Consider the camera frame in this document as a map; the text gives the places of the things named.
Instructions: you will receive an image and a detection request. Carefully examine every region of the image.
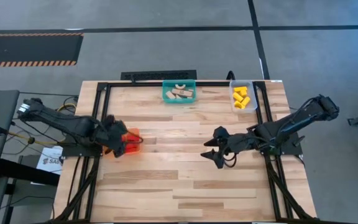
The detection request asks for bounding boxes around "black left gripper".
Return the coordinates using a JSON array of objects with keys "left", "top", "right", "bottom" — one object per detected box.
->
[{"left": 103, "top": 114, "right": 130, "bottom": 158}]

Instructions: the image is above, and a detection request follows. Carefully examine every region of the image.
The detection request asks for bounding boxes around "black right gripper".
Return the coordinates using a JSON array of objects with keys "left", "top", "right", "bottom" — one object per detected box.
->
[{"left": 200, "top": 126, "right": 255, "bottom": 169}]

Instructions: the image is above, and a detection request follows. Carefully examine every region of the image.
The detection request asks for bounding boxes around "long natural wooden plank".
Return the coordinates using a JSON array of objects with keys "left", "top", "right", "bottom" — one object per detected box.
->
[{"left": 171, "top": 88, "right": 195, "bottom": 97}]

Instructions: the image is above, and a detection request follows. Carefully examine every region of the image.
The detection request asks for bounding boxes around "orange plastic bin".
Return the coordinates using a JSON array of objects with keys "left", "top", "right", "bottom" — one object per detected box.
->
[{"left": 103, "top": 128, "right": 142, "bottom": 158}]

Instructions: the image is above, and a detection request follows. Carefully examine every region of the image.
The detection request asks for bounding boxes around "clear plastic bin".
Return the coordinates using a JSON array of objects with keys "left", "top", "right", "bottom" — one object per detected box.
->
[{"left": 229, "top": 80, "right": 259, "bottom": 114}]

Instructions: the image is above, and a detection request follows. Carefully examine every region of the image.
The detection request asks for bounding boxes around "teal plastic bin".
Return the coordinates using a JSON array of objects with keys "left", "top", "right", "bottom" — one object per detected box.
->
[{"left": 162, "top": 79, "right": 198, "bottom": 105}]

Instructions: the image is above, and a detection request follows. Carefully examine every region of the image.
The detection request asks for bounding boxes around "white printed paper sheet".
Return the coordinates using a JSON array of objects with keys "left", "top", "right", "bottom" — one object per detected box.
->
[{"left": 36, "top": 145, "right": 64, "bottom": 175}]

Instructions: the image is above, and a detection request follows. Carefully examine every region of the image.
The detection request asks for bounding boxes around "black power strip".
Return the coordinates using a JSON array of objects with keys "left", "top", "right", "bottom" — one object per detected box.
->
[{"left": 120, "top": 70, "right": 198, "bottom": 81}]

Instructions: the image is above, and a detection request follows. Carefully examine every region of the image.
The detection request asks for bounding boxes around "black support beam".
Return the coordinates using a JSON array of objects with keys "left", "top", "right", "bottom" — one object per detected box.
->
[{"left": 0, "top": 158, "right": 61, "bottom": 187}]

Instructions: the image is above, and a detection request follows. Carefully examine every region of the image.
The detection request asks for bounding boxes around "black hazard-striped floor mat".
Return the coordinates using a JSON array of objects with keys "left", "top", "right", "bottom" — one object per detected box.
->
[{"left": 0, "top": 32, "right": 85, "bottom": 68}]

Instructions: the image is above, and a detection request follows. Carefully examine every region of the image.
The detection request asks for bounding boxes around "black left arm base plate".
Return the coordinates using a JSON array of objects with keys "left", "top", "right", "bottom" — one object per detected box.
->
[{"left": 57, "top": 141, "right": 104, "bottom": 157}]

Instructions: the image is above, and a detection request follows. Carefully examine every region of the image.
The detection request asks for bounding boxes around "black aluminium extrusion frame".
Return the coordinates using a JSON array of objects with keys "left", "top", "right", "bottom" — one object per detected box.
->
[{"left": 50, "top": 80, "right": 318, "bottom": 223}]

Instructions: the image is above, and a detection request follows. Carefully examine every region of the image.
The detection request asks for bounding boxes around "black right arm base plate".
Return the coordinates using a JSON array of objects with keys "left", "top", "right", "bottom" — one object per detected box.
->
[{"left": 257, "top": 130, "right": 304, "bottom": 157}]

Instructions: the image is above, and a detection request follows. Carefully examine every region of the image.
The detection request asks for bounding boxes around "yellow cable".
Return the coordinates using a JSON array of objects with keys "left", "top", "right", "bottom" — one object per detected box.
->
[{"left": 7, "top": 103, "right": 76, "bottom": 147}]

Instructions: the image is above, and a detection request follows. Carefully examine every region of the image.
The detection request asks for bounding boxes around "black floor cable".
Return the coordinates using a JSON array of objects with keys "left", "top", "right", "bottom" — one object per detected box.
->
[{"left": 0, "top": 195, "right": 55, "bottom": 222}]

